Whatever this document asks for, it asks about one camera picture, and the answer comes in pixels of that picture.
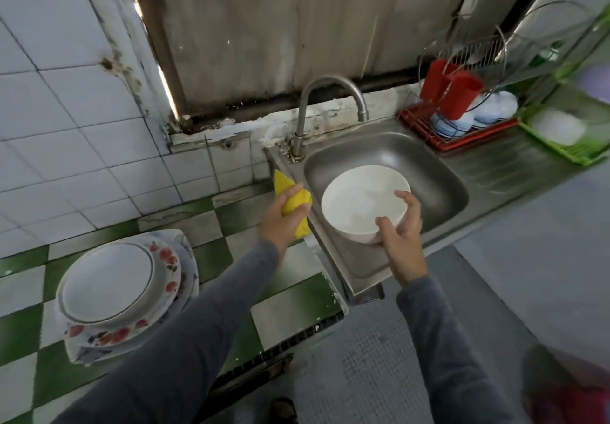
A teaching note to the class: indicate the person's left hand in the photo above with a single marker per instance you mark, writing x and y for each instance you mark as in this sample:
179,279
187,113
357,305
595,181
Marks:
281,224

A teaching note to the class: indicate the person's right hand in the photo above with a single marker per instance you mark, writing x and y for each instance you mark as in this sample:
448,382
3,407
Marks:
405,243

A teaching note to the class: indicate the white plastic bowl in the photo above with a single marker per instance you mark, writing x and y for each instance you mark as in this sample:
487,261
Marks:
362,200

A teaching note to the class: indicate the cream plastic bowl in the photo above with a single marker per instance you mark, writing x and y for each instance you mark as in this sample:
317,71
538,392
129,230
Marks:
558,125

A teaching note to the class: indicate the purple plastic bowl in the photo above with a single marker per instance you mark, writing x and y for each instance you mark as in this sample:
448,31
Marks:
596,81

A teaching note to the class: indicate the person's right forearm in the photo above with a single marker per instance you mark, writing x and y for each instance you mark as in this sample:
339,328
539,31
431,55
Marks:
453,357

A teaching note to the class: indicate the person's black shoe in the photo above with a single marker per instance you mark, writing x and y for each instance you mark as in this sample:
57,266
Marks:
283,409

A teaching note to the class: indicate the stainless steel sink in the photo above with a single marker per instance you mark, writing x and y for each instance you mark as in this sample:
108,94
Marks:
448,176

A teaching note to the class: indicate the metal faucet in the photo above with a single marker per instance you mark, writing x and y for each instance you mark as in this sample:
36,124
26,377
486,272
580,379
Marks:
305,109

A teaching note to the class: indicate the green plastic shelf rack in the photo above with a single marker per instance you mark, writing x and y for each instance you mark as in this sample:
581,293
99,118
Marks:
581,114

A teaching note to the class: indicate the red plastic bucket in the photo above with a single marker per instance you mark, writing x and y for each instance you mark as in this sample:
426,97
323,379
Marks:
572,405

